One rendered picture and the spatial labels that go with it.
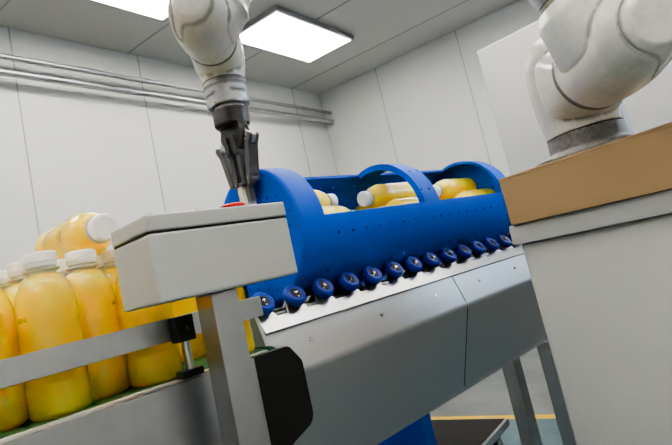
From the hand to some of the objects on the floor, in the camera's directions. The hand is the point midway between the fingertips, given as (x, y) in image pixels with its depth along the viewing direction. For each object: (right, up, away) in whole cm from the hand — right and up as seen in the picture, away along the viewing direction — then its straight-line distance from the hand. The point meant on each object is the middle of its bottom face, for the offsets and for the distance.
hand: (248, 203), depth 109 cm
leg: (+98, -105, +50) cm, 152 cm away
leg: (+88, -108, +60) cm, 152 cm away
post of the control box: (+24, -107, -54) cm, 122 cm away
